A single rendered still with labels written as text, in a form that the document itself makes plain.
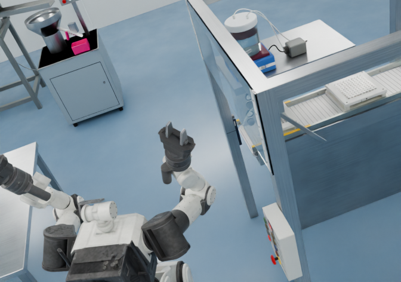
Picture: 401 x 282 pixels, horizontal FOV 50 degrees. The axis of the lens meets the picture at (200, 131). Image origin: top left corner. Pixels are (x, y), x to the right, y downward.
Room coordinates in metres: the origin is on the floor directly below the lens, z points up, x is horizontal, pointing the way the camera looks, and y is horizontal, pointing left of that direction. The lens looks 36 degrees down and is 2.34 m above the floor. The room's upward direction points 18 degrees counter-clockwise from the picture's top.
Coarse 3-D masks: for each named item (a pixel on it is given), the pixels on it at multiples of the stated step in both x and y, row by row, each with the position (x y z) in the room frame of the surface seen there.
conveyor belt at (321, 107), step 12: (384, 72) 2.08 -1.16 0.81; (396, 72) 2.04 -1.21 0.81; (384, 84) 1.97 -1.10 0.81; (396, 84) 1.93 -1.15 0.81; (324, 96) 2.04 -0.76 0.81; (300, 108) 2.00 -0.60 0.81; (312, 108) 1.97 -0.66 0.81; (324, 108) 1.93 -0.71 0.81; (336, 108) 1.90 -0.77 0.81; (300, 120) 1.90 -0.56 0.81; (312, 120) 1.87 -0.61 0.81; (240, 132) 1.99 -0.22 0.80; (252, 144) 1.83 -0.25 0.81
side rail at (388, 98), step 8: (392, 96) 1.81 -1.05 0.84; (400, 96) 1.81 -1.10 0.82; (368, 104) 1.80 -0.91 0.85; (376, 104) 1.80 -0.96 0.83; (344, 112) 1.80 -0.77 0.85; (352, 112) 1.79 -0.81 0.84; (320, 120) 1.80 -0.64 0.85; (328, 120) 1.79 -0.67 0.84; (336, 120) 1.79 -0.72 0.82; (312, 128) 1.78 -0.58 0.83; (288, 136) 1.77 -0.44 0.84
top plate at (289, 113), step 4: (284, 104) 2.00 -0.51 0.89; (284, 108) 1.96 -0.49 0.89; (288, 108) 1.95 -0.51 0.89; (288, 112) 1.91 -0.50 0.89; (288, 116) 1.88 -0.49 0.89; (292, 116) 1.87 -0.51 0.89; (296, 120) 1.82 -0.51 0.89; (284, 124) 1.82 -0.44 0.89; (288, 124) 1.81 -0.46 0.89; (284, 128) 1.79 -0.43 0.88; (288, 128) 1.79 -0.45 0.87
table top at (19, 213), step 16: (32, 144) 2.53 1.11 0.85; (16, 160) 2.40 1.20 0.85; (32, 160) 2.33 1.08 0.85; (32, 176) 2.16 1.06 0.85; (0, 192) 2.11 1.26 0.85; (0, 208) 1.96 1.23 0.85; (16, 208) 1.91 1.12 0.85; (32, 208) 1.91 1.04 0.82; (0, 224) 1.82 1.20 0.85; (16, 224) 1.78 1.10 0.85; (0, 240) 1.70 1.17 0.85; (16, 240) 1.66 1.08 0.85; (0, 256) 1.58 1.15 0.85; (16, 256) 1.54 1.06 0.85; (0, 272) 1.47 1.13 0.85; (16, 272) 1.45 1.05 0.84
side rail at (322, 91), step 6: (384, 66) 2.09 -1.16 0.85; (390, 66) 2.09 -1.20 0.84; (396, 66) 2.09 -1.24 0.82; (366, 72) 2.09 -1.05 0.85; (372, 72) 2.08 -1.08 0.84; (378, 72) 2.08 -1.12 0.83; (318, 90) 2.07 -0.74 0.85; (324, 90) 2.06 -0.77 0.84; (300, 96) 2.07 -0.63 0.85; (306, 96) 2.06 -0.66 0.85; (312, 96) 2.06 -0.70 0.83; (294, 102) 2.05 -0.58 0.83; (300, 102) 2.05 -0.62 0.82
